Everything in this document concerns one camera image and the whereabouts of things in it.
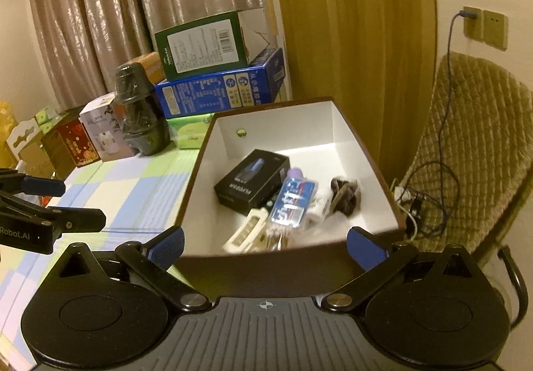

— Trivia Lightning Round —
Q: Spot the blue dental floss pick box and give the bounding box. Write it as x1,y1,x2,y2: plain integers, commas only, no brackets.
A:
269,179,318,228

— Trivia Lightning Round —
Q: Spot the dark snack wrapper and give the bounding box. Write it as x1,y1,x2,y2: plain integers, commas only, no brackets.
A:
330,176,360,217

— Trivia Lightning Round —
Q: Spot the brown box white cutout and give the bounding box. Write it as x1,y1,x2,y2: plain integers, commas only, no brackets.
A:
6,119,56,179

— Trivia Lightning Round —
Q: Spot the yellow plastic bag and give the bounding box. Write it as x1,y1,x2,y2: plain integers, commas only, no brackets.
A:
0,100,17,168

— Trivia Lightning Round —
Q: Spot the checked tablecloth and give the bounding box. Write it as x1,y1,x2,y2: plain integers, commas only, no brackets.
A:
0,143,201,363

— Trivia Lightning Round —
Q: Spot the dark red gift box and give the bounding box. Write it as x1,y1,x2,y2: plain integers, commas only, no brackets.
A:
42,116,100,171

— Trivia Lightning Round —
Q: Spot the small green box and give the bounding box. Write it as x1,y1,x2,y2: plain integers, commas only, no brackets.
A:
34,106,59,131

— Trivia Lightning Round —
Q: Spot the white pill bottle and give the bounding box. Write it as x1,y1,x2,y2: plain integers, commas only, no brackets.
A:
305,189,333,224

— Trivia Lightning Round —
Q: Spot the white remote strip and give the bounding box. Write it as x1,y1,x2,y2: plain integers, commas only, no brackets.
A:
222,208,268,254

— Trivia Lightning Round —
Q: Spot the white humidifier box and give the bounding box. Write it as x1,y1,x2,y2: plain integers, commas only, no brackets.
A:
80,92,136,162

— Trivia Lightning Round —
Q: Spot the purple tube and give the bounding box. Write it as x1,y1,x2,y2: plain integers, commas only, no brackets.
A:
285,167,304,184

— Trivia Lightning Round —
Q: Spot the brown cardboard box white inside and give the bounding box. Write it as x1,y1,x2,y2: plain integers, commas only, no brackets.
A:
175,100,405,299

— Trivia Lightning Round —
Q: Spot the black product box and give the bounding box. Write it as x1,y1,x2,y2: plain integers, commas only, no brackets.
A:
214,149,291,215

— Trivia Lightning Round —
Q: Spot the green tissue pack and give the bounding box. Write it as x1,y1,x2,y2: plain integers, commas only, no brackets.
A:
167,114,213,150

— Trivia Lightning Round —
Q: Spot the blue carton box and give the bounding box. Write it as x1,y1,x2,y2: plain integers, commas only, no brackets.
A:
155,48,285,119

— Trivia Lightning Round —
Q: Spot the dark green carton box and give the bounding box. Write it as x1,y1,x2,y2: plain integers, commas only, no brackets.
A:
155,11,250,81

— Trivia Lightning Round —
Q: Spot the black charger cable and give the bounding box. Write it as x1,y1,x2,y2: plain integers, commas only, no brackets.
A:
391,9,480,240

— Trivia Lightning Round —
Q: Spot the wall power socket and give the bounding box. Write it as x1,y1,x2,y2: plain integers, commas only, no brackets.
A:
461,7,509,51

